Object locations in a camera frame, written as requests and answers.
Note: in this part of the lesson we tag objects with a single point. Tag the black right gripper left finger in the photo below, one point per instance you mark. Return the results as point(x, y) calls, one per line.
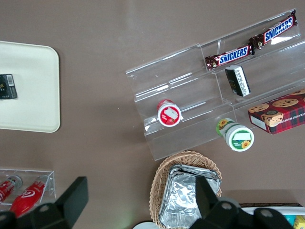
point(71, 198)

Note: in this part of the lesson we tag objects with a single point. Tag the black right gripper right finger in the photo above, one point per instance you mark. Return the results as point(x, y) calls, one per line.
point(207, 200)

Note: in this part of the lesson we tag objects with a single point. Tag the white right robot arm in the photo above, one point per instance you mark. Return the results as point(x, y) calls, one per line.
point(144, 225)

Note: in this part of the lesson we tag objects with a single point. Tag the oval light wicker basket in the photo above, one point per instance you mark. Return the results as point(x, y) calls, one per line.
point(159, 181)

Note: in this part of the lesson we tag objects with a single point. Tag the white rectangular snack tray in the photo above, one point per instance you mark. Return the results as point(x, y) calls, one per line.
point(274, 210)

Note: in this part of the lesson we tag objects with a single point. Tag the cream plastic tray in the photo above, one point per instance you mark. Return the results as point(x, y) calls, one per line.
point(35, 90)

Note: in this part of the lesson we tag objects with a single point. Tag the clear acrylic bottle rack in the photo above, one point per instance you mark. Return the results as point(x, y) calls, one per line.
point(51, 181)

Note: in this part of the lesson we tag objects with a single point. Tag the aluminium foil container stack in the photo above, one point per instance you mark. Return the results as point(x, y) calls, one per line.
point(181, 198)

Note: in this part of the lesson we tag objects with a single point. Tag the red cola bottle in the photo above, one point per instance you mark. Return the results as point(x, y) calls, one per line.
point(26, 196)
point(8, 187)

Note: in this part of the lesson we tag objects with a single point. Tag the green sunflower yogurt cup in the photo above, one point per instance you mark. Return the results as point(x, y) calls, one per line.
point(239, 139)

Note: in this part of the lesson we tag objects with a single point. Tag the teal snack packet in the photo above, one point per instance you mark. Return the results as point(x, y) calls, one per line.
point(290, 219)

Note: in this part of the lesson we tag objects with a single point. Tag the red strawberry yogurt cup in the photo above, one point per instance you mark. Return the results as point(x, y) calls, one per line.
point(169, 114)

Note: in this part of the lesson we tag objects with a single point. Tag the yellow snack packet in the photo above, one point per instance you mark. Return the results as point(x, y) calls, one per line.
point(300, 223)

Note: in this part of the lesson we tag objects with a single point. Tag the red plaid cookie box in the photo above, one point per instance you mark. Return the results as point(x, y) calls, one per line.
point(283, 112)

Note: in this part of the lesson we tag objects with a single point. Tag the clear acrylic tiered stand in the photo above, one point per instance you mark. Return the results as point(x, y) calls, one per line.
point(274, 62)
point(171, 83)

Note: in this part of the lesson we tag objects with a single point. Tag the small black carton box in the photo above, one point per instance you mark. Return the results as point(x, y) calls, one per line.
point(237, 81)
point(8, 87)

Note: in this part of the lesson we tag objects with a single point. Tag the brown snickers bar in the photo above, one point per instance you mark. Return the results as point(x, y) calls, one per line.
point(274, 31)
point(230, 58)

